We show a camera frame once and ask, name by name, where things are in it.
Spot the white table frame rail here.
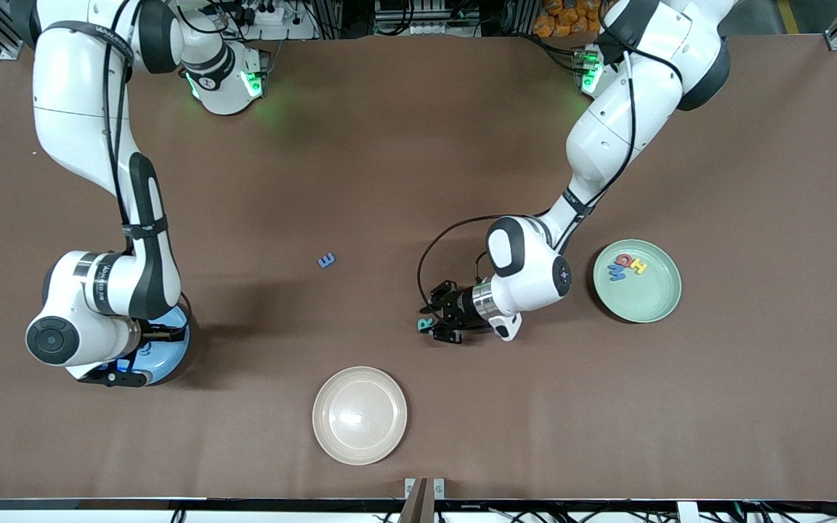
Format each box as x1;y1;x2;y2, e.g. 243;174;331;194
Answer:
0;508;397;523

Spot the silver table edge bracket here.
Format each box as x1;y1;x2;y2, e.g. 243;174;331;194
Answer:
404;477;446;500

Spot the white control box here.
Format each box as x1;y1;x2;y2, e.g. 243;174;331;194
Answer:
375;0;481;37

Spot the beige round plate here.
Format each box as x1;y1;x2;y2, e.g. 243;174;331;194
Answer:
312;366;408;466

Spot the orange fruit pile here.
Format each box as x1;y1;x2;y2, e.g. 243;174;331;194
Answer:
533;0;608;38

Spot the brown camera pole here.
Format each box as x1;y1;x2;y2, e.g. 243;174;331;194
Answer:
398;478;435;523

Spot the light green round plate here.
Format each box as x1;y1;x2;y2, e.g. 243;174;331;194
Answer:
593;239;682;324

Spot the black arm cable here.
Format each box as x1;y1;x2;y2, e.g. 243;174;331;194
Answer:
418;44;684;302
102;0;194;342

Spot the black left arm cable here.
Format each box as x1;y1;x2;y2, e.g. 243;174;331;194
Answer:
418;44;684;302

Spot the blue round plate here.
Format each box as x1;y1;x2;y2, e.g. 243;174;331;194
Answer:
121;305;193;386

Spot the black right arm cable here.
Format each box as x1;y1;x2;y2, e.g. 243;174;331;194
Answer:
102;0;194;342

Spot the white power strip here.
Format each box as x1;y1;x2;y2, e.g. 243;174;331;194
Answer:
240;0;290;27

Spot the brown table cover mat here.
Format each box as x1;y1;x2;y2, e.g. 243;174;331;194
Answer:
0;35;837;502

